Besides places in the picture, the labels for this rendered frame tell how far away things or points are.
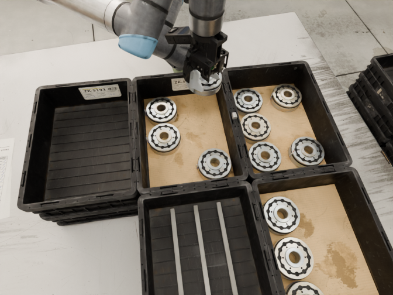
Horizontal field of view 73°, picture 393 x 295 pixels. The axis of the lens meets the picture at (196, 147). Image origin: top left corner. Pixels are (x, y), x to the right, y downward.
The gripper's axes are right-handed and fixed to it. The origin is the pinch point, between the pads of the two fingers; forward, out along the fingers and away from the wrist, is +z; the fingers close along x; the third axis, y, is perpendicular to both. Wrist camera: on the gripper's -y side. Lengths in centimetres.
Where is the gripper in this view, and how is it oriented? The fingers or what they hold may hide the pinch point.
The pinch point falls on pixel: (196, 82)
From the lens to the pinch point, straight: 79.5
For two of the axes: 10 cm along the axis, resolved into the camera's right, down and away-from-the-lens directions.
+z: -0.2, 4.6, 8.9
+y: 7.2, 6.2, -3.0
